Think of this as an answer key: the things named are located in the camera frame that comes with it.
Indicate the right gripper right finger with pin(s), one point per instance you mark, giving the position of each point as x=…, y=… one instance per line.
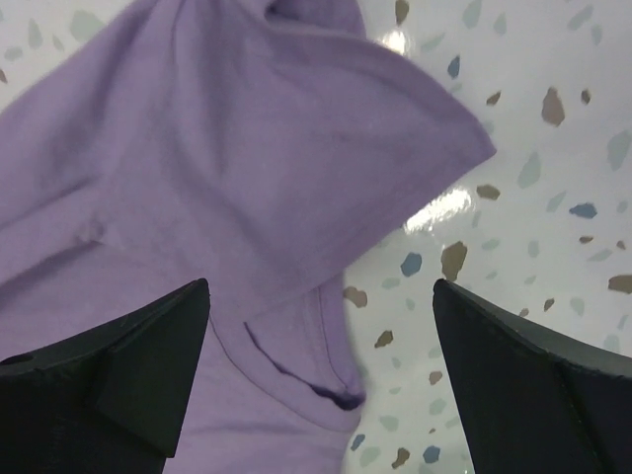
x=532, y=400

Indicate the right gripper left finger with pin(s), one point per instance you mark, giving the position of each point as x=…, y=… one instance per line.
x=110, y=400

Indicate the lavender t shirt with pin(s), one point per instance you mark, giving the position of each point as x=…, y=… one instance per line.
x=263, y=146

